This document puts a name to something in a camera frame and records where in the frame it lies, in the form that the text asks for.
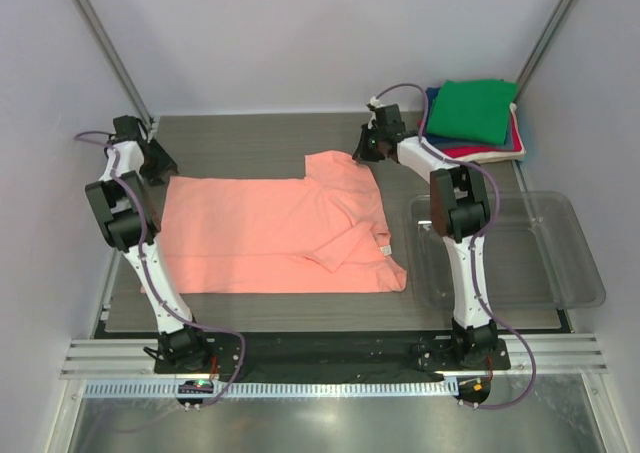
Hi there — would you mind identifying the salmon pink t-shirt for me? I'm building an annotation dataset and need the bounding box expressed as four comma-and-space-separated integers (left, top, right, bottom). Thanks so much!
158, 151, 407, 294

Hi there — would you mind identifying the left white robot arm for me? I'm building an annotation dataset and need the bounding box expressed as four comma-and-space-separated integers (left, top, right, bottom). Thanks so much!
85, 115, 213, 373

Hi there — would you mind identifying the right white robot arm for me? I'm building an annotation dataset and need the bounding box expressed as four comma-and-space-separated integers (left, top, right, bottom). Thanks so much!
353, 98, 498, 369

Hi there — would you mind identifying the folded blue t-shirt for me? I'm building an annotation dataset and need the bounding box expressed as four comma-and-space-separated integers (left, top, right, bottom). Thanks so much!
425, 87, 441, 122

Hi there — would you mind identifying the folded green t-shirt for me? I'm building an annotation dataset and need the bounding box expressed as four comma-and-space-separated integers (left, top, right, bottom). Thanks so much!
427, 79, 518, 144

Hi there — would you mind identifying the folded cream t-shirt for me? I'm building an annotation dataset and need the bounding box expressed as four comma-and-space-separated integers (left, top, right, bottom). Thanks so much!
442, 103, 526, 164

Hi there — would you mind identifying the folded red t-shirt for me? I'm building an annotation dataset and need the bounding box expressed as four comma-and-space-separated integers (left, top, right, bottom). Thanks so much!
418, 120, 510, 164

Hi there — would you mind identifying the clear plastic bin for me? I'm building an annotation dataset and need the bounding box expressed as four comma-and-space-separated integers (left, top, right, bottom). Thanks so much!
407, 191, 606, 311

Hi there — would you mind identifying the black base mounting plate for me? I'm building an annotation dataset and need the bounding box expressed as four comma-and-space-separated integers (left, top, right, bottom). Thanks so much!
143, 331, 511, 382

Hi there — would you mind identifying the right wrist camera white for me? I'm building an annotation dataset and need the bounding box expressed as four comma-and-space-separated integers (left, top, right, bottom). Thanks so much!
367, 96, 384, 111

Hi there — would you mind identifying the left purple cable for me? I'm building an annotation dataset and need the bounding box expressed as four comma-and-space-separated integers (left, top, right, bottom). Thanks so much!
74, 130, 247, 434

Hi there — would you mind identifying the left aluminium frame post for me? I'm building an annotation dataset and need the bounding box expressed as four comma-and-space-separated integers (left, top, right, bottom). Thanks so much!
71, 0, 153, 127

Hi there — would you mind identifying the aluminium frame post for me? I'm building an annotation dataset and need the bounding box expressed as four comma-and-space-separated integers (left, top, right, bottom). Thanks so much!
71, 0, 153, 127
515, 0, 579, 103

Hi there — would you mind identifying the aluminium front rail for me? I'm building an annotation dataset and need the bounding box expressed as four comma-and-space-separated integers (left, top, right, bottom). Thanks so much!
61, 333, 608, 378

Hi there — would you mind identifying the white slotted cable duct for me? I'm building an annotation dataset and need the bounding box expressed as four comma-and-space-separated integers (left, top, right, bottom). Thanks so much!
84, 378, 459, 399

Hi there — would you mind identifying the right aluminium frame post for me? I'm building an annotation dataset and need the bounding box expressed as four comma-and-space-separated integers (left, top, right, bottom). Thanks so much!
515, 0, 579, 103

